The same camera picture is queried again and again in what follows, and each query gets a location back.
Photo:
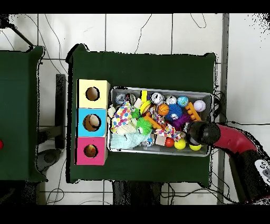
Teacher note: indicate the green spiky ball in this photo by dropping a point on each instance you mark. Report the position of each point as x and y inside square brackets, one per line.
[144, 125]
[135, 113]

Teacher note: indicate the colourful patterned cloth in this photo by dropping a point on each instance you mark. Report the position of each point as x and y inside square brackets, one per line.
[168, 132]
[121, 118]

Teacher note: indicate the mint green waffle cloth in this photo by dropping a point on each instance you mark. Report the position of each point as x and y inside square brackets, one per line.
[128, 141]

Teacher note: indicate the blue fuzzy ball with eyes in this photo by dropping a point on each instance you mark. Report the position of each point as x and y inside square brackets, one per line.
[175, 112]

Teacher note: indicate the purple spiky ball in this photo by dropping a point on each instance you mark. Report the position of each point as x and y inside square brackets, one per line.
[180, 122]

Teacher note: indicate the yellow plush duck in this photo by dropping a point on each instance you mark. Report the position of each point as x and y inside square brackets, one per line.
[90, 151]

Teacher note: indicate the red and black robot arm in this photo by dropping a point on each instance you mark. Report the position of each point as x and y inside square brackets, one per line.
[232, 141]

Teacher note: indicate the wooden box with three holes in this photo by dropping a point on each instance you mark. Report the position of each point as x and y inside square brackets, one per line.
[93, 107]

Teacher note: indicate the yellow plastic block toy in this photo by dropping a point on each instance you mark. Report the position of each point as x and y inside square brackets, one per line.
[144, 101]

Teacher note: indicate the small orange plastic block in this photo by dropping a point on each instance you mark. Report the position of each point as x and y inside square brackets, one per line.
[152, 122]

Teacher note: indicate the silver metal can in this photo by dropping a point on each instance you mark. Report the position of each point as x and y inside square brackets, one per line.
[157, 98]

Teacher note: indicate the small orange basketball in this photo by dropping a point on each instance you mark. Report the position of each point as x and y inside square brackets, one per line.
[163, 110]

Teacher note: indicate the wooden cube block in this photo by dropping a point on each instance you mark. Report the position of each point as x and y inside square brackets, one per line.
[160, 140]

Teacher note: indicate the dark green table cloth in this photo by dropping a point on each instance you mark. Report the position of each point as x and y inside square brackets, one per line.
[21, 84]
[143, 67]

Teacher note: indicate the orange red ball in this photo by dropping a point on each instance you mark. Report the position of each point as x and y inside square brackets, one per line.
[169, 142]

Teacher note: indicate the globe print ball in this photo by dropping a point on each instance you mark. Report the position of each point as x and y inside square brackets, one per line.
[183, 101]

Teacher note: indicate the yellow ball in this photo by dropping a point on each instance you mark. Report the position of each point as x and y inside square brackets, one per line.
[195, 147]
[180, 144]

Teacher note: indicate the orange plastic block toy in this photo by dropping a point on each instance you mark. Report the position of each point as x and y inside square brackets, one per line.
[193, 111]

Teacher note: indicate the white baseball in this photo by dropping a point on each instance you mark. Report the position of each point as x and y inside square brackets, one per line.
[200, 106]

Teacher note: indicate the black tripod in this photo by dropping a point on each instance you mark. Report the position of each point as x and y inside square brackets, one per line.
[3, 21]

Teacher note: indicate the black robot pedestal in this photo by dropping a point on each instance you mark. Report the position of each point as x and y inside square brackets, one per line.
[139, 194]

